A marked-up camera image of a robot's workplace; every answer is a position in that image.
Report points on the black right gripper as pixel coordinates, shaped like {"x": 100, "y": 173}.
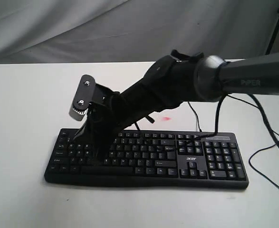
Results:
{"x": 103, "y": 125}

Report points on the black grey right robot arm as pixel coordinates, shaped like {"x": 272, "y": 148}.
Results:
{"x": 170, "y": 81}

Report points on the black acer keyboard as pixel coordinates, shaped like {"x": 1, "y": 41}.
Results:
{"x": 150, "y": 159}

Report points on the red mark on table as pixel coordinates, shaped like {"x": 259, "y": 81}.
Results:
{"x": 166, "y": 118}

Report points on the white backdrop cloth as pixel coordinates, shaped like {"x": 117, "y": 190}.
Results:
{"x": 78, "y": 31}

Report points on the black tripod stand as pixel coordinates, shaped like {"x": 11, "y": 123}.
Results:
{"x": 273, "y": 36}

